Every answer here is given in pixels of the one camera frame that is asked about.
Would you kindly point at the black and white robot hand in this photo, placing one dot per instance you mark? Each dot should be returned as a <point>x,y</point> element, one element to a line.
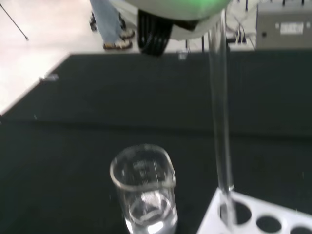
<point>170,9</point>

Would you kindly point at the white test tube rack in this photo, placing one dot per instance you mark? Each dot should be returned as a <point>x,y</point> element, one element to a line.
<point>209,224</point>

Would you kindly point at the black tripod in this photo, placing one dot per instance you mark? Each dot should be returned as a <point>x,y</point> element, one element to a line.
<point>14,22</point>
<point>187,45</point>

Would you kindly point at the person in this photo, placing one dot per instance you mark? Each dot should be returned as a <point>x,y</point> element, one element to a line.
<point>107,22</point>

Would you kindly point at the white power strip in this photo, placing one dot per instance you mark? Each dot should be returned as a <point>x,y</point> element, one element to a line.
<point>235,39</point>

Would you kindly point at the grey metal box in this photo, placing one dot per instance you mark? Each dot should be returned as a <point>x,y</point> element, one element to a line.
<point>280,39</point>

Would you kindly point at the black table cloth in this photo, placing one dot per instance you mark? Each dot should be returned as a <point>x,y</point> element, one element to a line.
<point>97,97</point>

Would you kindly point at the small glass beaker with water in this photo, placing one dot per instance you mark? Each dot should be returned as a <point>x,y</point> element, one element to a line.
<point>143,170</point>

